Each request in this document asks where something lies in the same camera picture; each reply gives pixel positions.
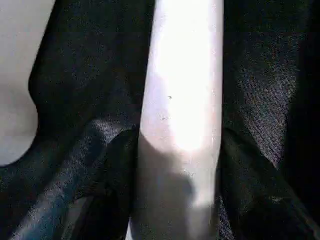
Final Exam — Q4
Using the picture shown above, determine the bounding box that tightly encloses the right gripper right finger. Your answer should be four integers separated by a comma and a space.
219, 127, 320, 240

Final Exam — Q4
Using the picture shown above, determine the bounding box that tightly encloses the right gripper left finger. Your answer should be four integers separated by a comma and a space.
75, 127, 142, 240

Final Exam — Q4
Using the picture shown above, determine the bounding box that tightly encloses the white plastic table leg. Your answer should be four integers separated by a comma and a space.
129, 0, 225, 240

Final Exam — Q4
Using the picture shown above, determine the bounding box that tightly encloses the black work mat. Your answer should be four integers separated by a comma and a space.
0, 0, 320, 240

